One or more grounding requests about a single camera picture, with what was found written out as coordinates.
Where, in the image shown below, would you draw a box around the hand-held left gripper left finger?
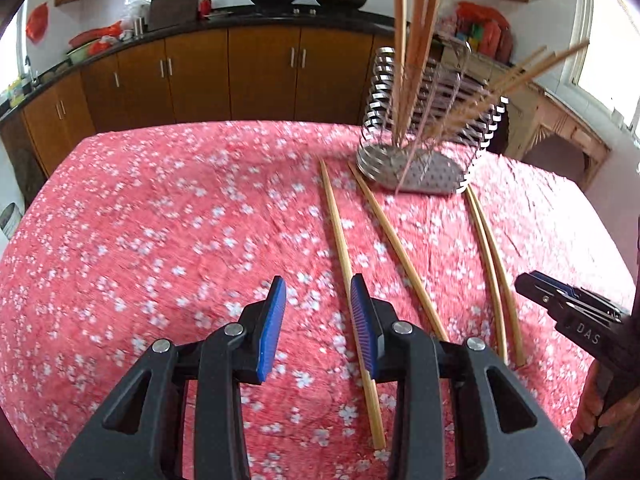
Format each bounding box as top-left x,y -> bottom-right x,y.
55,275 -> 288,480

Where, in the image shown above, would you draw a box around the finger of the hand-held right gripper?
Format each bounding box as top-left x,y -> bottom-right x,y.
515,274 -> 623,321
529,269 -> 582,298

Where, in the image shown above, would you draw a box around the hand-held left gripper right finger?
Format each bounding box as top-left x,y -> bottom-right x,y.
350,274 -> 587,480

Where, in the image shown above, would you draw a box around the wooden chopstick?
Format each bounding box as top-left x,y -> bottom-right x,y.
347,161 -> 449,343
402,0 -> 435,131
465,187 -> 510,366
420,45 -> 550,161
395,40 -> 592,196
391,0 -> 408,133
470,192 -> 526,368
318,158 -> 387,450
410,57 -> 573,181
407,0 -> 448,136

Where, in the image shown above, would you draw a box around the metal wire chopstick holder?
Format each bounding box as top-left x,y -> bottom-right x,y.
356,46 -> 510,196

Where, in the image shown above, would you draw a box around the person's right hand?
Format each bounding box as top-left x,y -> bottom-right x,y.
570,360 -> 640,442

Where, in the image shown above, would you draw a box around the red floral tablecloth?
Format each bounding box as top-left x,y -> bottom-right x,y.
0,120 -> 636,480

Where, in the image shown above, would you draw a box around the cream side table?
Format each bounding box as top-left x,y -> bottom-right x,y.
470,50 -> 613,191

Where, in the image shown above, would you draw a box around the sliding glass window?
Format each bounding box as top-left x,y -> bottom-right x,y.
570,0 -> 640,126

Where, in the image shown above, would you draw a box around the colourful packets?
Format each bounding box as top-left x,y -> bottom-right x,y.
440,17 -> 486,48

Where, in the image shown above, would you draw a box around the brown wooden base cabinets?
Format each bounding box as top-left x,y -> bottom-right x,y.
0,27 -> 401,181

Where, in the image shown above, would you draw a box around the large red plastic bag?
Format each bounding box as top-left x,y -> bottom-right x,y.
456,1 -> 512,31

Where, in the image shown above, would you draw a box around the grey round container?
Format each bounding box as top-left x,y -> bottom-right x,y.
0,201 -> 23,240

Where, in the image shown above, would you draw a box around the black kitchen countertop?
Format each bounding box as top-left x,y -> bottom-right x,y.
0,5 -> 396,121

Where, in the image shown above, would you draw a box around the black gas stove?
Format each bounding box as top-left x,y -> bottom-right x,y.
240,2 -> 371,16

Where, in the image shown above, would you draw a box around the crumpled red plastic bag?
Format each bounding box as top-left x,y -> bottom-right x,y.
90,22 -> 123,56

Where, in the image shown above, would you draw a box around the dark brown cutting board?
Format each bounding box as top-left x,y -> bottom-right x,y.
148,0 -> 201,32

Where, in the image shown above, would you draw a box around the pale green basin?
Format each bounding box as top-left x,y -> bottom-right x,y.
67,42 -> 98,65

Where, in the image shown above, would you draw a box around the white plastic bag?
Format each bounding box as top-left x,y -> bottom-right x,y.
122,0 -> 151,31

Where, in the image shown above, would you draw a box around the red basin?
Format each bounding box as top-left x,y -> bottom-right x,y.
68,27 -> 121,48

